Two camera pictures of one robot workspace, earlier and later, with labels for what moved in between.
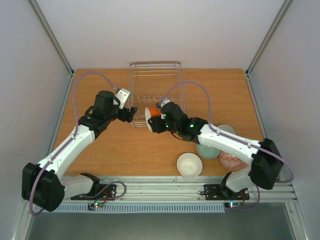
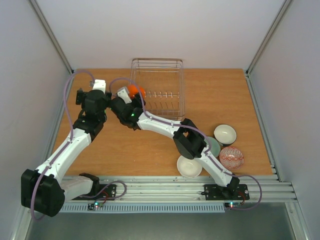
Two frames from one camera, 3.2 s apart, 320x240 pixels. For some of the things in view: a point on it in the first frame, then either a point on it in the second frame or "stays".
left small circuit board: [98, 205] stays
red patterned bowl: [230, 162] stays
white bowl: [189, 165] stays
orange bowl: [151, 112] to [132, 89]
